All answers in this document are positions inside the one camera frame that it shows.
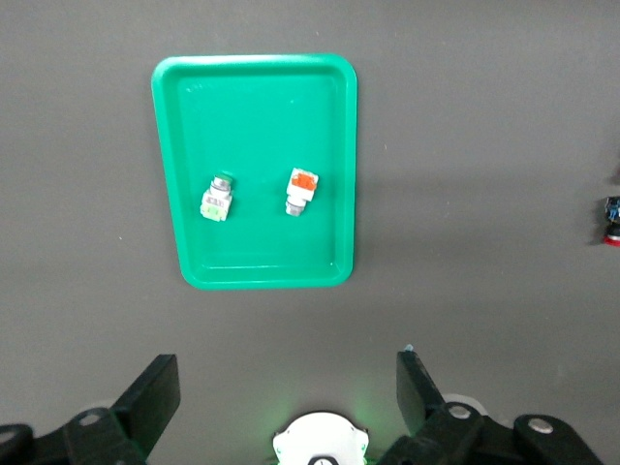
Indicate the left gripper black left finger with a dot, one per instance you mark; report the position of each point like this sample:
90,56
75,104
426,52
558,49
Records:
140,412

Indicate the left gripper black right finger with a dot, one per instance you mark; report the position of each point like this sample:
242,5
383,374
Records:
426,421

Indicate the green block push button switch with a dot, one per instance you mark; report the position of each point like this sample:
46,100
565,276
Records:
215,203

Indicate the orange block push button switch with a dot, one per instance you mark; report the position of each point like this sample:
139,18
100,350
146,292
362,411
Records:
302,184

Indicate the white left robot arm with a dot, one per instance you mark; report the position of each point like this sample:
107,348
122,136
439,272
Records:
319,436

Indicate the red cap push button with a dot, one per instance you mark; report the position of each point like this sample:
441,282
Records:
612,213

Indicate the dark grey table mat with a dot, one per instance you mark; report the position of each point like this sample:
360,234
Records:
484,121

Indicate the green plastic tray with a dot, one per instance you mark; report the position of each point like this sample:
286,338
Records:
261,121

